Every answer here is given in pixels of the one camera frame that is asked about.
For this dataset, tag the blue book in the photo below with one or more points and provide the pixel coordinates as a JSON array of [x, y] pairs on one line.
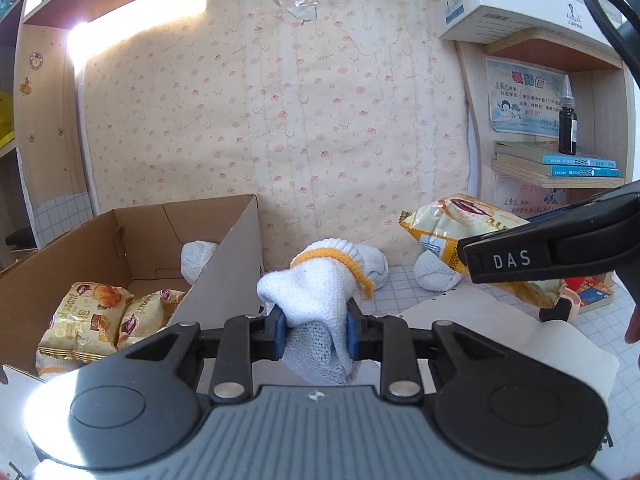
[[575, 160], [585, 171]]

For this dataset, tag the pink certificate poster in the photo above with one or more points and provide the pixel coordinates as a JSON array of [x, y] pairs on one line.
[[525, 195]]

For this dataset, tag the yellow plastic object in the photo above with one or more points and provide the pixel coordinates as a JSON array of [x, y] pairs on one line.
[[6, 120]]

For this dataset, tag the white paper sheet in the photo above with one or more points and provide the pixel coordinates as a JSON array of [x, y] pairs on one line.
[[525, 330]]

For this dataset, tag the wooden bookshelf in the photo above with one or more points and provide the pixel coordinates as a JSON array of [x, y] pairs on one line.
[[600, 110]]

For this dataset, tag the white printed board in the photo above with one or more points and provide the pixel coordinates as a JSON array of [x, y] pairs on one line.
[[17, 425]]

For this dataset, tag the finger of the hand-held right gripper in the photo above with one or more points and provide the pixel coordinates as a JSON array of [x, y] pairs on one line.
[[565, 245]]

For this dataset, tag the cardboard box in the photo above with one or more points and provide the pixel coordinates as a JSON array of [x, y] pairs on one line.
[[150, 240]]

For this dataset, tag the white grid desktop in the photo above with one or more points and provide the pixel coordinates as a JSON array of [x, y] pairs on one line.
[[400, 279]]

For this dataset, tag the white sock with orange band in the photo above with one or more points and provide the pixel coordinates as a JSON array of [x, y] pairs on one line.
[[310, 290]]

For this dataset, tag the black dropper bottle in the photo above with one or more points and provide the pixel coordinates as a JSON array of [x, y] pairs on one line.
[[567, 125]]

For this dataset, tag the yellow croissant packet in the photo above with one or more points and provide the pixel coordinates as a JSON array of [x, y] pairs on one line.
[[147, 315], [85, 320], [440, 225]]

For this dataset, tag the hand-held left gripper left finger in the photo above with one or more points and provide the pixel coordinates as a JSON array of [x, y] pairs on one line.
[[279, 332]]

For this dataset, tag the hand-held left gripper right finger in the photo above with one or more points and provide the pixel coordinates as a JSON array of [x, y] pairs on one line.
[[352, 332]]

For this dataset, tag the wooden side shelf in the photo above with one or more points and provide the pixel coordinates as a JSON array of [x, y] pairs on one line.
[[45, 135]]

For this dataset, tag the white socks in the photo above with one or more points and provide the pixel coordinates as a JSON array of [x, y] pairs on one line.
[[55, 371]]

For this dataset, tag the clear wall hook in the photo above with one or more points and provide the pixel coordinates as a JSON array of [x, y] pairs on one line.
[[300, 9]]

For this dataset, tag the white carton box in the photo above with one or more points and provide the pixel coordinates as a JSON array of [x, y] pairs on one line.
[[510, 5]]

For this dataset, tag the blue certificate poster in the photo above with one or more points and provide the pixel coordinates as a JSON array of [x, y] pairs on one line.
[[525, 95]]

